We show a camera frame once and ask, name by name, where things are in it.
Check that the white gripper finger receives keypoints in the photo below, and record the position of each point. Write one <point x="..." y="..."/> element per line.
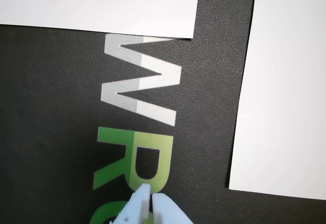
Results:
<point x="168" y="213"/>
<point x="135" y="208"/>

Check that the white paper marked HOME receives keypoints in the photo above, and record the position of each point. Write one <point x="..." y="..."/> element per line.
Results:
<point x="285" y="81"/>

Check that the black mat with WROB print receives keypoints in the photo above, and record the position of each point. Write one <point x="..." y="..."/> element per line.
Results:
<point x="51" y="107"/>

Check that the white paper marked 1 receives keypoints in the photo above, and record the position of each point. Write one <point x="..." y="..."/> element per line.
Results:
<point x="102" y="5"/>

